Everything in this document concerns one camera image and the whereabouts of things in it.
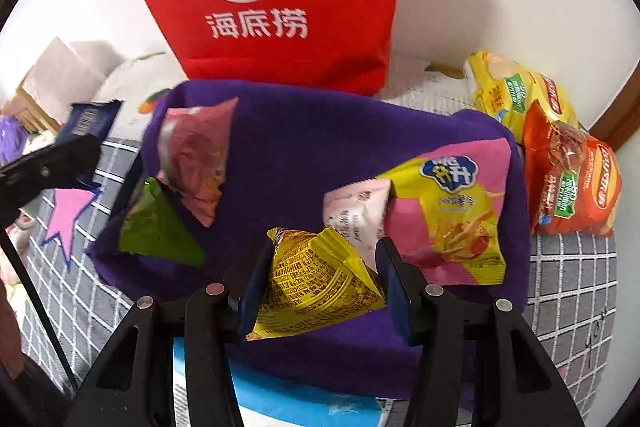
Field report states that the yellow chips bag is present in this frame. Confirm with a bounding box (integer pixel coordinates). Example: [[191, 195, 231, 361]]
[[462, 49, 581, 145]]

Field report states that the yellow and pink fries packet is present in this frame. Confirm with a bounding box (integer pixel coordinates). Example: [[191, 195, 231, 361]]
[[375, 139, 513, 287]]

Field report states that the dark blue packet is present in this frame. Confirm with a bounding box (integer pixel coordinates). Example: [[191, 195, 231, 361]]
[[55, 99, 124, 188]]

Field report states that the purple cloth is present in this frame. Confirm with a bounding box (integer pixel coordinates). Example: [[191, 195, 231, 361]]
[[0, 117, 28, 164]]

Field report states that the grey checkered blanket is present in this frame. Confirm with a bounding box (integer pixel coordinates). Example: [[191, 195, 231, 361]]
[[20, 137, 621, 427]]

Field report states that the white plastic shopping bag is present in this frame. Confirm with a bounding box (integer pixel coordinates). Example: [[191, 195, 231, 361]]
[[22, 36, 126, 108]]

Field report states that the pink star patch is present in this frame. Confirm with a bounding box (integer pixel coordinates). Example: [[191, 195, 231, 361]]
[[40, 187, 103, 265]]

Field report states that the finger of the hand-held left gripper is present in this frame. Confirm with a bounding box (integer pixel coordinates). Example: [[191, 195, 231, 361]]
[[0, 134, 103, 190]]

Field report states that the purple fabric box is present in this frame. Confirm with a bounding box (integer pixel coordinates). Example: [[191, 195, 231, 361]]
[[85, 79, 533, 403]]

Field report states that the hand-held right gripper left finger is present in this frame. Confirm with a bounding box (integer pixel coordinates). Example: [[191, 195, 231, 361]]
[[75, 242, 278, 427]]

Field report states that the wooden furniture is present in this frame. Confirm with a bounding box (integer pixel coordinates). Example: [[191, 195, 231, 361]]
[[0, 87, 66, 135]]

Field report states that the blue tissue box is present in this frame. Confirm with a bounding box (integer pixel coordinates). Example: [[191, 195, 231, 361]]
[[172, 337, 386, 427]]

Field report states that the yellow triangular packet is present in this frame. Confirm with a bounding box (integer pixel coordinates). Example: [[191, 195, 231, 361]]
[[245, 227, 388, 343]]

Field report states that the brown wooden door frame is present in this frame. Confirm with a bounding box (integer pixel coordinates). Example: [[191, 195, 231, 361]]
[[587, 72, 640, 152]]

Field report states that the green packet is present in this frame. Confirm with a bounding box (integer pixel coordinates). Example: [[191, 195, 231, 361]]
[[118, 177, 207, 268]]

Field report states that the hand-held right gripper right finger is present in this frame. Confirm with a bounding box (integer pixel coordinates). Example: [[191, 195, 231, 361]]
[[375, 237, 586, 427]]

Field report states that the white pink packet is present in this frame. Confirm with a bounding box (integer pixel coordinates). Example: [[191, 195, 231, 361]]
[[322, 178, 393, 273]]

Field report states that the large pink packet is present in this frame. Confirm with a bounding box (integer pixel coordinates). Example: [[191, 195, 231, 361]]
[[156, 97, 240, 228]]

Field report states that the orange chips bag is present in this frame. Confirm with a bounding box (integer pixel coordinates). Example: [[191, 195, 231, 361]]
[[522, 99, 623, 238]]

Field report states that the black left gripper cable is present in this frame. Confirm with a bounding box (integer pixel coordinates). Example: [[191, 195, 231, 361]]
[[0, 227, 78, 390]]

